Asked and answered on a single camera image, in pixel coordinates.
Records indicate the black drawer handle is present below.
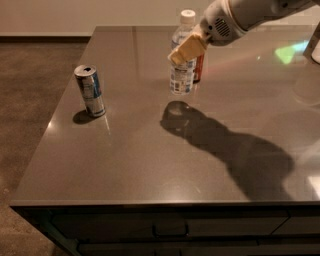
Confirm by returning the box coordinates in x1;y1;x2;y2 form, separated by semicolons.
152;223;189;238

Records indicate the dark cabinet drawer front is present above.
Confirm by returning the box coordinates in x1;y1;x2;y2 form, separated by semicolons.
52;211;288;243

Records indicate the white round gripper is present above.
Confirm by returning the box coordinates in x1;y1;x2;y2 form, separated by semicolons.
168;0;246;65

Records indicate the red coke can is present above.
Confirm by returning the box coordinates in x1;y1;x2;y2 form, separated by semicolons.
193;54;204;83

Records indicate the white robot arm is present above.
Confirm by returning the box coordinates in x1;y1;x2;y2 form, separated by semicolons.
168;0;320;65

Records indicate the blue silver energy drink can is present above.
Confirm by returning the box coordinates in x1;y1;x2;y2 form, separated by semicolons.
74;65;105;118

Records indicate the clear plastic water bottle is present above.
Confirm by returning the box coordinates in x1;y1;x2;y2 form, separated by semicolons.
170;9;196;95

